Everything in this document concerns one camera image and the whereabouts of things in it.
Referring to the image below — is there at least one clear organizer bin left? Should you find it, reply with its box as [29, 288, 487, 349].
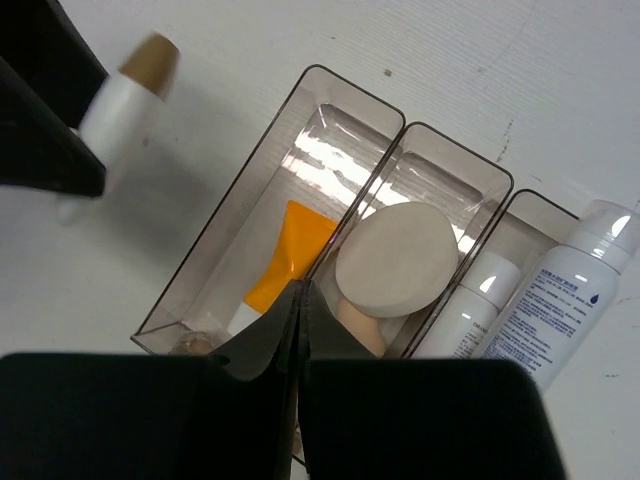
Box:
[131, 65, 406, 354]

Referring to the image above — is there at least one white oval compact bottle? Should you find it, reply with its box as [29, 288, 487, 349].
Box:
[77, 32, 180, 197]

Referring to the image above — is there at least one clear organizer bin right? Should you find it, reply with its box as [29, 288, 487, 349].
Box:
[400, 189, 577, 358]

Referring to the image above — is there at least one pink teal gradient spray bottle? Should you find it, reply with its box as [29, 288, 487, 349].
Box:
[413, 252, 521, 359]

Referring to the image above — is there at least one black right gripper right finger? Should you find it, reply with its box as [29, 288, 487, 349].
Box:
[299, 281, 555, 479]

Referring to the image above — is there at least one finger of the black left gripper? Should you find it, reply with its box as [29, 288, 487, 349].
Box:
[1, 0, 107, 128]
[1, 61, 106, 198]

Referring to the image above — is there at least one round beige powder puff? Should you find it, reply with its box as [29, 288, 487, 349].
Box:
[335, 202, 458, 318]

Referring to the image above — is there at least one clear organizer bin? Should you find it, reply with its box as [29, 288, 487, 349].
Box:
[131, 65, 406, 354]
[309, 122, 514, 358]
[400, 189, 577, 358]

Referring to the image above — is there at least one white spray bottle clear cap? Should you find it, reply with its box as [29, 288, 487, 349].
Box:
[473, 200, 639, 391]

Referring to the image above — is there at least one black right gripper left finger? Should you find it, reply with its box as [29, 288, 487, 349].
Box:
[1, 281, 303, 479]

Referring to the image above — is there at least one clear organizer bin middle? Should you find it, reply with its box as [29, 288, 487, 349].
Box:
[309, 122, 514, 358]

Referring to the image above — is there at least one orange cream tube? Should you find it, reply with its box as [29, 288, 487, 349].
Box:
[227, 200, 337, 336]

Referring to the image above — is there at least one beige makeup sponge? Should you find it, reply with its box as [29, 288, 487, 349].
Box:
[336, 298, 386, 358]

